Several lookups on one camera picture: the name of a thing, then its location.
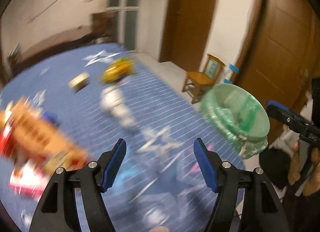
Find dark round wooden table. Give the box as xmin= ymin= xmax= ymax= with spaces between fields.
xmin=10 ymin=24 xmax=113 ymax=75

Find yellow plastic wrapper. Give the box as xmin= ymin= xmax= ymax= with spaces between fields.
xmin=100 ymin=57 xmax=135 ymax=83

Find white knotted cloth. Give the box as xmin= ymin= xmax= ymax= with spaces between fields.
xmin=100 ymin=86 xmax=137 ymax=130

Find orange snack box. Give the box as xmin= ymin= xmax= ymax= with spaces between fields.
xmin=1 ymin=97 xmax=88 ymax=175

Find yellow sponge block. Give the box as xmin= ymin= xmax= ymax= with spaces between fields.
xmin=68 ymin=72 xmax=89 ymax=93

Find small yellow wooden chair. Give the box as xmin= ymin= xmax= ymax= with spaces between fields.
xmin=182 ymin=54 xmax=225 ymax=104

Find glass double door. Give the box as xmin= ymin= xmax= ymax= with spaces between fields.
xmin=106 ymin=0 xmax=140 ymax=52

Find person right hand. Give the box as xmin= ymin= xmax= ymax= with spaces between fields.
xmin=288 ymin=140 xmax=319 ymax=197

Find green lined trash bin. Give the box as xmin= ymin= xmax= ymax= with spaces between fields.
xmin=200 ymin=83 xmax=270 ymax=159

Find dark wooden chair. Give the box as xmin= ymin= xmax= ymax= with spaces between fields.
xmin=91 ymin=10 xmax=118 ymax=43

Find near brown wooden door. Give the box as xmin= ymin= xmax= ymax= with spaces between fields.
xmin=229 ymin=0 xmax=320 ymax=143

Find brown wooden door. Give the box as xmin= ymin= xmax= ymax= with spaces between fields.
xmin=159 ymin=0 xmax=216 ymax=71
xmin=229 ymin=0 xmax=320 ymax=143

